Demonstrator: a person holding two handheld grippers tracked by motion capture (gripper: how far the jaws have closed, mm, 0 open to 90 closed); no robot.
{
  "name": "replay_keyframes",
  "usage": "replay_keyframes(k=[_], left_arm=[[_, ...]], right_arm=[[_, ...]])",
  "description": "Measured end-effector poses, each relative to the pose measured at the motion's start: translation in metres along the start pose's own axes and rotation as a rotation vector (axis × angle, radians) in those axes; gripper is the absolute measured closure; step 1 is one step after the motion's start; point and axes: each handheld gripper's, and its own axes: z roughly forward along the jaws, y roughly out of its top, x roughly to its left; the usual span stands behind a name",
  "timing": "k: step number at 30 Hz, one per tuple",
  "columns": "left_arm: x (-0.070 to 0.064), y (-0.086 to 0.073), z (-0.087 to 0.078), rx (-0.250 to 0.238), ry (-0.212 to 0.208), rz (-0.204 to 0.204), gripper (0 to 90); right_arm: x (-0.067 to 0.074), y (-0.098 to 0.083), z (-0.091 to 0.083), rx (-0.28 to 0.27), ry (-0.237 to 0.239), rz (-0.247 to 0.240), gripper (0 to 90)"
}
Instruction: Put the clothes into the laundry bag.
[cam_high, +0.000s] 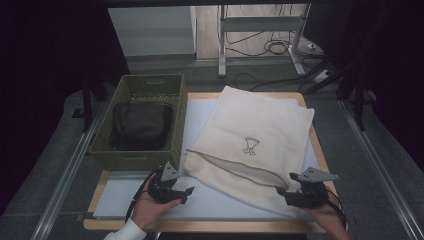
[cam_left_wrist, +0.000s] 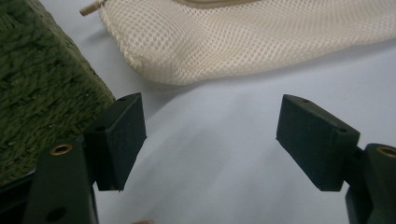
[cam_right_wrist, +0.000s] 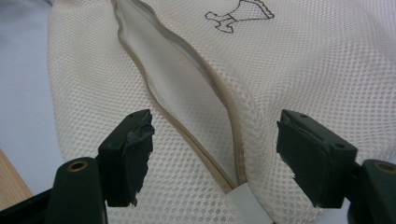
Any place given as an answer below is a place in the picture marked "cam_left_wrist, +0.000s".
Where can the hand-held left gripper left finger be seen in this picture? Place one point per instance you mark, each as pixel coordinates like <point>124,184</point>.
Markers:
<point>115,140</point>

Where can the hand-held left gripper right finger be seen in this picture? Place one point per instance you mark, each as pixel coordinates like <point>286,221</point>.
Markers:
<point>314,140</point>

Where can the green woven basket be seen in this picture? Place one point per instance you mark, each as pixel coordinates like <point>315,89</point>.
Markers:
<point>40,93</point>

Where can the beige mesh laundry bag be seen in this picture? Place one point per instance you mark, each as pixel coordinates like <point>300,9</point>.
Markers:
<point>236,40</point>

